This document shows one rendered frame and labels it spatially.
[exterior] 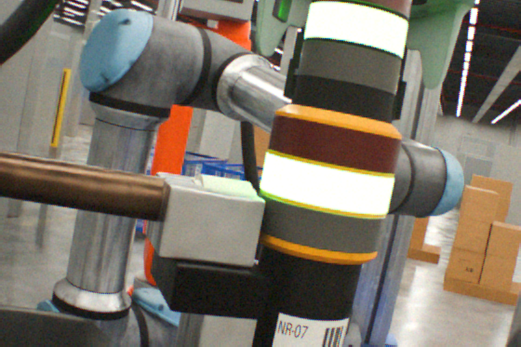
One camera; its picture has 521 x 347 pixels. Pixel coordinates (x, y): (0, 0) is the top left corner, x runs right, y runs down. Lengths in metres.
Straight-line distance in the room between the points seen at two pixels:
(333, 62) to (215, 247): 0.07
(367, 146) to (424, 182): 0.45
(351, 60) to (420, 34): 0.16
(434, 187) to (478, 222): 7.12
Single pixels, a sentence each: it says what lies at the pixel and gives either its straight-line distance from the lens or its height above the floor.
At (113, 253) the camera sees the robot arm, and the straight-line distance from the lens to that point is 0.91.
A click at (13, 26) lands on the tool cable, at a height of 1.59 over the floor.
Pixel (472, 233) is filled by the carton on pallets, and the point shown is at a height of 0.71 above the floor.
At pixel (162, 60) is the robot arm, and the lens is 0.85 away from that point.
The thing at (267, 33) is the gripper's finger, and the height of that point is 1.62.
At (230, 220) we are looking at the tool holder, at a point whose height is 1.54.
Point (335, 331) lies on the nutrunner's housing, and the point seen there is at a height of 1.51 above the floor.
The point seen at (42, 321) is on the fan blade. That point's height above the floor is 1.44.
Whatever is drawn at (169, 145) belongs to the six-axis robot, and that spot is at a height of 1.27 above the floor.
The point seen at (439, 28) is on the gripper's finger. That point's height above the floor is 1.64.
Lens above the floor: 1.57
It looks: 3 degrees down
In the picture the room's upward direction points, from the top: 11 degrees clockwise
